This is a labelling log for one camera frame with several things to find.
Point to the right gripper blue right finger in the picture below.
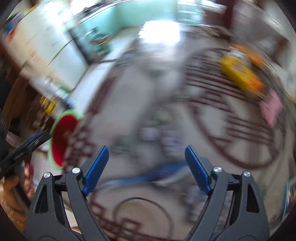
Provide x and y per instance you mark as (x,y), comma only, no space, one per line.
(213,181)

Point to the pink plastic bag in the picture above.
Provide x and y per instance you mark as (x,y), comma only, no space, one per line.
(270,108)

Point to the white two-door refrigerator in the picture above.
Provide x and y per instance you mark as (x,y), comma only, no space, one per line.
(38,40)

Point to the yellow iced tea carton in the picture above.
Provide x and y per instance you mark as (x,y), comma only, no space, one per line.
(235,65)

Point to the teal kitchen cabinets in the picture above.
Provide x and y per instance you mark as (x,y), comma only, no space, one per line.
(114,17)

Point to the red basket with green rim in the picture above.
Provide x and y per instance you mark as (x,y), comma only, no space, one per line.
(62,129)

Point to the green kitchen trash bin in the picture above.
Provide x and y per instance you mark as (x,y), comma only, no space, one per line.
(100,43)

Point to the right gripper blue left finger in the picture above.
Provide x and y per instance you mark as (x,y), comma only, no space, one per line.
(80,182)

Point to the person's left hand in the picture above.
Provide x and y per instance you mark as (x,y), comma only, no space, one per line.
(17,189)

